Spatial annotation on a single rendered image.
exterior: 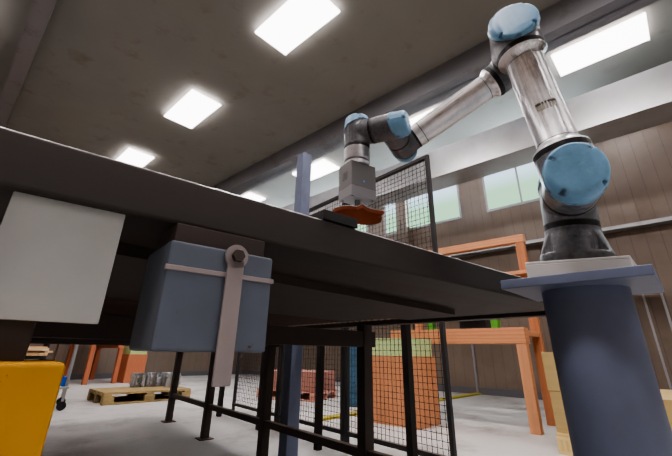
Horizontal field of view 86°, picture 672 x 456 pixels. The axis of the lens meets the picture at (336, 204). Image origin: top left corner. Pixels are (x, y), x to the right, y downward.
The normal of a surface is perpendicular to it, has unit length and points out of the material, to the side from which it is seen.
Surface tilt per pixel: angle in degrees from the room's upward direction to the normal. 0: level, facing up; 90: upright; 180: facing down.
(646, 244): 90
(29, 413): 90
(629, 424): 90
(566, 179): 100
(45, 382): 90
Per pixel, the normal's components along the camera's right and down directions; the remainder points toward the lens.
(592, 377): -0.73, -0.27
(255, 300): 0.64, -0.28
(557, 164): -0.41, -0.18
